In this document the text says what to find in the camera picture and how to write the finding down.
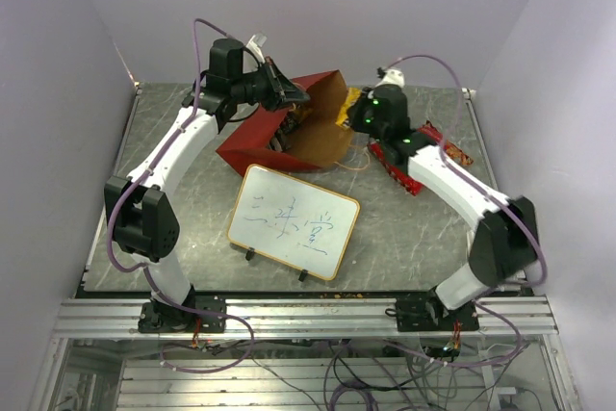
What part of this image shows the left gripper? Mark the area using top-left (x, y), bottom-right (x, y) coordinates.
top-left (233, 58), bottom-right (311, 114)

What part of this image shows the red paper bag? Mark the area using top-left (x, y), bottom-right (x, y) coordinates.
top-left (217, 70), bottom-right (354, 175)

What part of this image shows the red chips bag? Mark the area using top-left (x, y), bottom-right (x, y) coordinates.
top-left (368, 139), bottom-right (424, 196)

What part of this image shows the red snack bar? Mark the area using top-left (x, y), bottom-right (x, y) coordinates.
top-left (419, 120), bottom-right (474, 167)

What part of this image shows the yellow m&m's packet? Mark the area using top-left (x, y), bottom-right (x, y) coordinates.
top-left (336, 88), bottom-right (362, 130)

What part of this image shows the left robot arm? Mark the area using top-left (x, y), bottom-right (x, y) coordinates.
top-left (104, 34), bottom-right (309, 331)

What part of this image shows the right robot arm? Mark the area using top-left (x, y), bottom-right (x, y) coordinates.
top-left (347, 84), bottom-right (547, 330)

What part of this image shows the small whiteboard with stand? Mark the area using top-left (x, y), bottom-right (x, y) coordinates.
top-left (227, 164), bottom-right (360, 281)

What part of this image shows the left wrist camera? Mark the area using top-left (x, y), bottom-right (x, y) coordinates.
top-left (245, 33), bottom-right (267, 64)

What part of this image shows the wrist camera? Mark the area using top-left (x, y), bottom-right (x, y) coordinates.
top-left (376, 67), bottom-right (405, 89)
top-left (245, 33), bottom-right (267, 64)

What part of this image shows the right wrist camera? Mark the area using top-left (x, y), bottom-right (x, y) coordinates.
top-left (376, 67), bottom-right (405, 89)

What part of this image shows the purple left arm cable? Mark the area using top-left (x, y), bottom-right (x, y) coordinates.
top-left (106, 18), bottom-right (255, 373)

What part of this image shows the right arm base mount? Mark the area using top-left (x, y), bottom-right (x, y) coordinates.
top-left (385, 294), bottom-right (479, 333)

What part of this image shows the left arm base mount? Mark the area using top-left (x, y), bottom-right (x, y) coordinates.
top-left (138, 295), bottom-right (226, 334)

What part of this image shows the aluminium rail frame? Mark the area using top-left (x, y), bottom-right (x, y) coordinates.
top-left (40, 295), bottom-right (581, 410)

